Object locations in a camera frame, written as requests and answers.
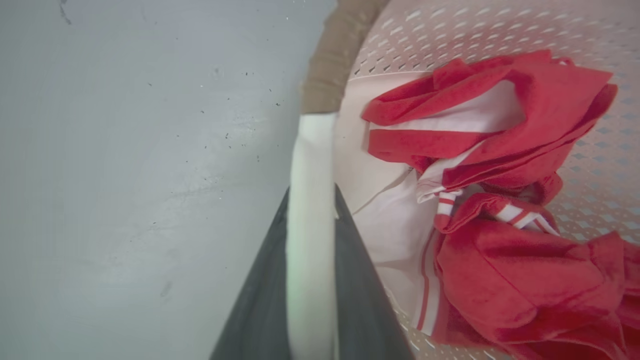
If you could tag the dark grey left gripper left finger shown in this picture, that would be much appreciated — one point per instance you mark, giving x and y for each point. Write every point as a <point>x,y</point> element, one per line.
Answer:
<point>260,310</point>

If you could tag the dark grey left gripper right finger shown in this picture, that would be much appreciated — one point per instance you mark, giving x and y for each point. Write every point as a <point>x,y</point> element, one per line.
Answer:
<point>365,310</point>

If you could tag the white perforated plastic laundry basket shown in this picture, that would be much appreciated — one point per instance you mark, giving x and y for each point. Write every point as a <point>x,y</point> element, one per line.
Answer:
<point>312,210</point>

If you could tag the white cloth garment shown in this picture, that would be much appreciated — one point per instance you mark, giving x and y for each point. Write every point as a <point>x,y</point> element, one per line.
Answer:
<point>385,220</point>

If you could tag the red and white garment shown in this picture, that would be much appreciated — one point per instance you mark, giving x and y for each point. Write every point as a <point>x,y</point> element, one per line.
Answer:
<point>505,260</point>

